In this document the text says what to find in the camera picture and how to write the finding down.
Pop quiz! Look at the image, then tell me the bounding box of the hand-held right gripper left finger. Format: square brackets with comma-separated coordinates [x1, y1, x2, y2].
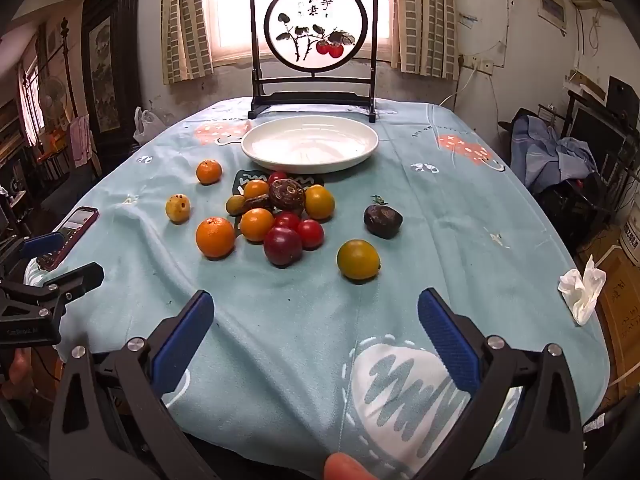
[48, 290, 216, 480]

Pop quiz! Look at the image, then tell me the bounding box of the dark framed painting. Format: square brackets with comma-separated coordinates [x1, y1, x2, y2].
[80, 0, 142, 161]

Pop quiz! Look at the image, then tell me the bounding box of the bright window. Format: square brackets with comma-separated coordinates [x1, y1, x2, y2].
[210, 0, 398, 63]

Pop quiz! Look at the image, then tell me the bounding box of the black speaker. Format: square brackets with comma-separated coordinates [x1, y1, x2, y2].
[606, 76, 640, 123]

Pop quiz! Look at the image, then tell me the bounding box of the pile of blue clothes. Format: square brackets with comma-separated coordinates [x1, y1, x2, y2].
[510, 114, 598, 196]

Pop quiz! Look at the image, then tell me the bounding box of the dark red plum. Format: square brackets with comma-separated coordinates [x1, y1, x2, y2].
[263, 227, 304, 267]

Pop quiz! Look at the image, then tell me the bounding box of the white bucket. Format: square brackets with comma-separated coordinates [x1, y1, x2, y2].
[617, 205, 640, 261]

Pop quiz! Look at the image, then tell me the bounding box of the yellow spotted fruit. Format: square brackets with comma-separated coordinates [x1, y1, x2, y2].
[165, 194, 191, 224]

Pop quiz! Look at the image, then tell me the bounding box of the green-yellow tomato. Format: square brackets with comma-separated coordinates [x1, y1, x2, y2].
[336, 239, 381, 281]

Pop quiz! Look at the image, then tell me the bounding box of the small dimpled tangerine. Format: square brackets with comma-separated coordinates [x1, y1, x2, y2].
[195, 159, 223, 185]

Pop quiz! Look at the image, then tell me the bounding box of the white plastic bag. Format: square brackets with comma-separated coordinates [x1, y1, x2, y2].
[133, 106, 163, 143]

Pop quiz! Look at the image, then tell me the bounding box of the dark purple passion fruit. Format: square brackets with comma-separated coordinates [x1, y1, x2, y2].
[363, 204, 403, 237]

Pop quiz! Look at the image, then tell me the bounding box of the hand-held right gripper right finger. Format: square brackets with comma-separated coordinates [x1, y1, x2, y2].
[418, 287, 584, 480]

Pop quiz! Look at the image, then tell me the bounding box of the red-cased smartphone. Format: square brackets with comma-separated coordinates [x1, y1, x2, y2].
[37, 206, 100, 271]

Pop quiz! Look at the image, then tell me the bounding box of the white oval plate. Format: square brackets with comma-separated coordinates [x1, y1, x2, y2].
[241, 117, 379, 172]

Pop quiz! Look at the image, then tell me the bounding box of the yellow-orange tomato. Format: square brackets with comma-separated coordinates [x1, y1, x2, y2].
[304, 185, 336, 221]

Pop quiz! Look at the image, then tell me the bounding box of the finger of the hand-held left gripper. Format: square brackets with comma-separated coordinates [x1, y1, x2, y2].
[0, 262, 106, 317]
[0, 232, 68, 281]

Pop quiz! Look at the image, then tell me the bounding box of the crumpled white tissue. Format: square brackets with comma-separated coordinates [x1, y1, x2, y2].
[558, 255, 607, 326]

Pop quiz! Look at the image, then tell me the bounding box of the checked beige curtain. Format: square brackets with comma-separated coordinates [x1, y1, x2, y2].
[161, 0, 216, 86]
[392, 0, 458, 80]

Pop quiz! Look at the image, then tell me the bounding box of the painted round-panel table screen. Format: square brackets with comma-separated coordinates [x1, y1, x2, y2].
[248, 0, 379, 123]

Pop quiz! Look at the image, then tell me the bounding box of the person's right hand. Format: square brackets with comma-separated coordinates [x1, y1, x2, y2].
[323, 452, 372, 480]

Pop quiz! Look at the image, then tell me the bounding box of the large orange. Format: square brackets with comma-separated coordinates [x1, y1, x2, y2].
[195, 216, 236, 260]

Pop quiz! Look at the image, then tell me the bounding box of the framed wall paper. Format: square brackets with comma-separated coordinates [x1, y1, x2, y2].
[537, 0, 568, 36]

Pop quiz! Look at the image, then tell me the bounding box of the light blue printed tablecloth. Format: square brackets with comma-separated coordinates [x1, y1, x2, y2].
[25, 97, 613, 472]

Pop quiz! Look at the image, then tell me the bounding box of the pink cloth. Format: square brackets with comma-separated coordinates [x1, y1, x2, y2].
[69, 115, 92, 168]

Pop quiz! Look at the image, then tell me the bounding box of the brown wrinkled passion fruit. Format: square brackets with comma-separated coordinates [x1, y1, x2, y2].
[269, 179, 306, 212]

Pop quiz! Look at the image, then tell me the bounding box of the dark monitor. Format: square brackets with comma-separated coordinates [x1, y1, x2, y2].
[567, 102, 631, 186]

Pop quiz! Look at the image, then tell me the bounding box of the standing fan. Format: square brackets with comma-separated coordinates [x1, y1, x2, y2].
[37, 76, 71, 133]

